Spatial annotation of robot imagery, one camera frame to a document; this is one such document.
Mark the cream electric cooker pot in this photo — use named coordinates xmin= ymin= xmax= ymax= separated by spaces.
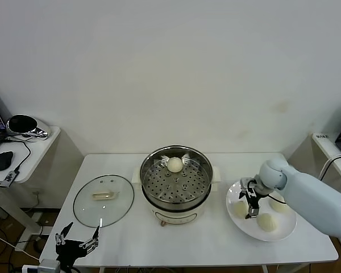
xmin=132 ymin=176 xmax=224 ymax=228

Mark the white floor cable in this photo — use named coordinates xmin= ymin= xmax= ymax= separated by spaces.
xmin=0 ymin=232 xmax=40 ymax=261

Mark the round glass pot lid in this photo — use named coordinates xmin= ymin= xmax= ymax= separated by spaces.
xmin=73 ymin=174 xmax=135 ymax=229

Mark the white laptop cable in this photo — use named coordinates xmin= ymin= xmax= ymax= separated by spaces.
xmin=318 ymin=152 xmax=341 ymax=181

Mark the white side table with mouse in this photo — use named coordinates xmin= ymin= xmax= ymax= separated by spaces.
xmin=0 ymin=126 xmax=85 ymax=238

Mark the white round plate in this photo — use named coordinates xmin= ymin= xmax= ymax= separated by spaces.
xmin=226 ymin=179 xmax=298 ymax=243

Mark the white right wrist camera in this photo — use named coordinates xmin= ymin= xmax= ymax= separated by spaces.
xmin=240 ymin=176 xmax=258 ymax=191

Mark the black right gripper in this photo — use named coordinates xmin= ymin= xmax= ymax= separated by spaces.
xmin=238 ymin=189 xmax=262 ymax=220

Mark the black usb hub cable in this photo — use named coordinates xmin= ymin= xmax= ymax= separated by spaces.
xmin=4 ymin=138 xmax=32 ymax=173

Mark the white side table with label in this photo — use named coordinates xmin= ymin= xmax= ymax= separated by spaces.
xmin=286 ymin=131 xmax=341 ymax=251

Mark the black computer mouse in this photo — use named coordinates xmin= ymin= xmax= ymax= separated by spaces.
xmin=0 ymin=151 xmax=14 ymax=172

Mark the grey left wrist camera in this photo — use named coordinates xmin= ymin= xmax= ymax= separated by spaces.
xmin=22 ymin=258 xmax=61 ymax=273

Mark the stainless steel steamer basket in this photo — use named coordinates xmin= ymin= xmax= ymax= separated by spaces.
xmin=132 ymin=145 xmax=225 ymax=204

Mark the white steamed baozi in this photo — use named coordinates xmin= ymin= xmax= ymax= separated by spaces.
xmin=269 ymin=196 xmax=291 ymax=213
xmin=257 ymin=213 xmax=278 ymax=233
xmin=233 ymin=201 xmax=249 ymax=218
xmin=167 ymin=156 xmax=184 ymax=173

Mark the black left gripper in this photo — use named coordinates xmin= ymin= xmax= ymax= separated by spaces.
xmin=55 ymin=222 xmax=100 ymax=267

